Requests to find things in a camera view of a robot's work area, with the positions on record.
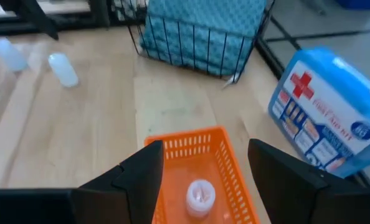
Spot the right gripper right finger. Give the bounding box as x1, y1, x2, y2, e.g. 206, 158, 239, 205
248, 138, 370, 224

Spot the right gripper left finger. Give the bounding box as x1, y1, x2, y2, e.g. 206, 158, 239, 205
0, 139, 164, 224

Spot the clear plastic bottle white cap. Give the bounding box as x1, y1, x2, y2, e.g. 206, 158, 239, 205
0, 37, 29, 72
186, 179, 216, 218

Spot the white opaque plastic bottle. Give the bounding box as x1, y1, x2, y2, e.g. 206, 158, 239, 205
47, 52, 79, 88

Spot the blue patterned cloth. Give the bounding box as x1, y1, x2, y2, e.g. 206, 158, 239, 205
140, 0, 268, 85

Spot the orange plastic basket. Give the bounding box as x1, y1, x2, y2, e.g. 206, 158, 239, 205
144, 126, 260, 224

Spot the blue first aid kit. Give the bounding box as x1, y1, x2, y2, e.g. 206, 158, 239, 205
267, 47, 370, 179

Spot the black wire basket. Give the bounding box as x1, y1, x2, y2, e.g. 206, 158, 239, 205
108, 0, 275, 84

